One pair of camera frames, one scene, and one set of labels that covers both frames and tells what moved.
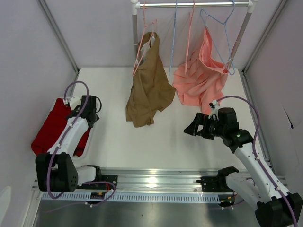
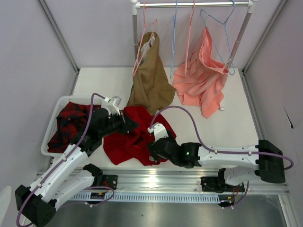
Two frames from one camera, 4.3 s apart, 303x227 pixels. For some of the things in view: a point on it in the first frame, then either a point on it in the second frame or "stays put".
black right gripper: (201, 127) to (154, 150)
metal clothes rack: (251, 5) stays put
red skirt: (51, 128) to (120, 147)
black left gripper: (97, 118) to (127, 124)
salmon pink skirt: (199, 81) stays put
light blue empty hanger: (173, 38) stays put
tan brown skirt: (151, 87) stays put
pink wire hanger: (190, 33) stays put
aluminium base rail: (145, 184) stays put
